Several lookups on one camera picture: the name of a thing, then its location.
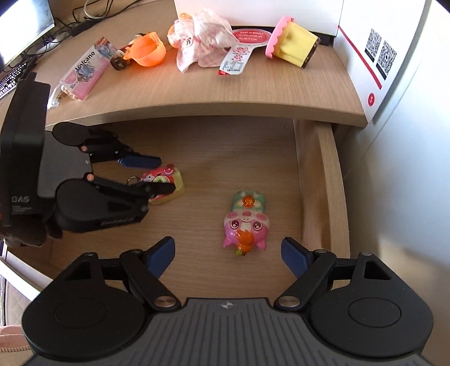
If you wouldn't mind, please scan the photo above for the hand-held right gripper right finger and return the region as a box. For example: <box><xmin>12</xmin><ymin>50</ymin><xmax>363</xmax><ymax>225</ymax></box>
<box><xmin>273</xmin><ymin>236</ymin><xmax>392</xmax><ymax>312</ymax></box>

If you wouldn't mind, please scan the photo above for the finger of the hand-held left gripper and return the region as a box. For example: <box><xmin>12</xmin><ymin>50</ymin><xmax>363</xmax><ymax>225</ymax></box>
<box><xmin>82</xmin><ymin>128</ymin><xmax>163</xmax><ymax>169</ymax></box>
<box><xmin>86</xmin><ymin>174</ymin><xmax>176</xmax><ymax>231</ymax></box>

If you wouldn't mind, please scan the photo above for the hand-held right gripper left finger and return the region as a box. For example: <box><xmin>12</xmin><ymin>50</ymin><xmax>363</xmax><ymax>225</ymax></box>
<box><xmin>65</xmin><ymin>236</ymin><xmax>181</xmax><ymax>312</ymax></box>

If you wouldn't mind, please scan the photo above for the pink camera toy keychain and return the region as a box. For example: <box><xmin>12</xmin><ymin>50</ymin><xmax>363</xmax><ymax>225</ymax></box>
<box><xmin>127</xmin><ymin>163</ymin><xmax>186</xmax><ymax>205</ymax></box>

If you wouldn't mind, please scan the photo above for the pink pig toy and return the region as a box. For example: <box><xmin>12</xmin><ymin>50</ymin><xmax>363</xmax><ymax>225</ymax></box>
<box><xmin>222</xmin><ymin>190</ymin><xmax>271</xmax><ymax>256</ymax></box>

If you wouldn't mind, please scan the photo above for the black white keychain figure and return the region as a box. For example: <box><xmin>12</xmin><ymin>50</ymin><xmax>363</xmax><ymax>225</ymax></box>
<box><xmin>110</xmin><ymin>33</ymin><xmax>148</xmax><ymax>72</ymax></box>

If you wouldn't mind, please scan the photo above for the orange pumpkin toy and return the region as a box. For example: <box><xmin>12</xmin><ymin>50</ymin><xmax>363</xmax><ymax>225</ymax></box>
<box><xmin>125</xmin><ymin>31</ymin><xmax>167</xmax><ymax>67</ymax></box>

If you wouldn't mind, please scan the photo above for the person's left hand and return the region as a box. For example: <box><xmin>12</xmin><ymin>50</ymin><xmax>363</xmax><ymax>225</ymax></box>
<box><xmin>5</xmin><ymin>223</ymin><xmax>64</xmax><ymax>249</ymax></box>

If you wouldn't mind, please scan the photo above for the black keyboard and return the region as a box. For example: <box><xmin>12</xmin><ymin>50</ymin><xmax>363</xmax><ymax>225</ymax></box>
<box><xmin>0</xmin><ymin>59</ymin><xmax>32</xmax><ymax>100</ymax></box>

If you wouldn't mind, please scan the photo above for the pink snack packet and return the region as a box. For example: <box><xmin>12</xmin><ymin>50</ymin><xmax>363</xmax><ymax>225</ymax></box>
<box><xmin>47</xmin><ymin>36</ymin><xmax>119</xmax><ymax>107</ymax></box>

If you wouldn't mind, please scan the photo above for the black computer monitor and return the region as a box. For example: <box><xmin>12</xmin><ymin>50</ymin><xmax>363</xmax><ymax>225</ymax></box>
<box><xmin>0</xmin><ymin>0</ymin><xmax>56</xmax><ymax>72</ymax></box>

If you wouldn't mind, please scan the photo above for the black power adapter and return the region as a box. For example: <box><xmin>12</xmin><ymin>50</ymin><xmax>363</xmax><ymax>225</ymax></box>
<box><xmin>69</xmin><ymin>22</ymin><xmax>93</xmax><ymax>36</ymax></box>

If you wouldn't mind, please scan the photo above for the pink checked cloth pouch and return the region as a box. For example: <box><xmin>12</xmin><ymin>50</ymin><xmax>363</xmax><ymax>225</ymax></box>
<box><xmin>167</xmin><ymin>9</ymin><xmax>235</xmax><ymax>74</ymax></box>

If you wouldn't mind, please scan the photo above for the red round paper fan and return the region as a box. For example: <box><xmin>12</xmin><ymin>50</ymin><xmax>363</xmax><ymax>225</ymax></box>
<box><xmin>217</xmin><ymin>28</ymin><xmax>274</xmax><ymax>77</ymax></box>

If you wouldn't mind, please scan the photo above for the pink clothing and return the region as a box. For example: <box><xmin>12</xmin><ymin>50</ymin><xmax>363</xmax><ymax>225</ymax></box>
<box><xmin>0</xmin><ymin>324</ymin><xmax>26</xmax><ymax>353</ymax></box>

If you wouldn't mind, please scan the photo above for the white computer case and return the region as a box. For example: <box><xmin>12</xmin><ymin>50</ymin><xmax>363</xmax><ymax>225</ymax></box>
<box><xmin>173</xmin><ymin>0</ymin><xmax>344</xmax><ymax>38</ymax></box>

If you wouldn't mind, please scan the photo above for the pink yellow cupcake toy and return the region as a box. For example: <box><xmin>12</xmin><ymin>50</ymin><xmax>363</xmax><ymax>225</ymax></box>
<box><xmin>265</xmin><ymin>16</ymin><xmax>321</xmax><ymax>70</ymax></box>

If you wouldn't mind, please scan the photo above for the white printed sign board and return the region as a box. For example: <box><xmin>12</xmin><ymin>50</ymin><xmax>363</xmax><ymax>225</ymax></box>
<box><xmin>333</xmin><ymin>0</ymin><xmax>432</xmax><ymax>128</ymax></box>

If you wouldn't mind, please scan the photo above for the black cable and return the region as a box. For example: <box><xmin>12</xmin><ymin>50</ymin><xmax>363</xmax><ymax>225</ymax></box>
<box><xmin>44</xmin><ymin>0</ymin><xmax>118</xmax><ymax>40</ymax></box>

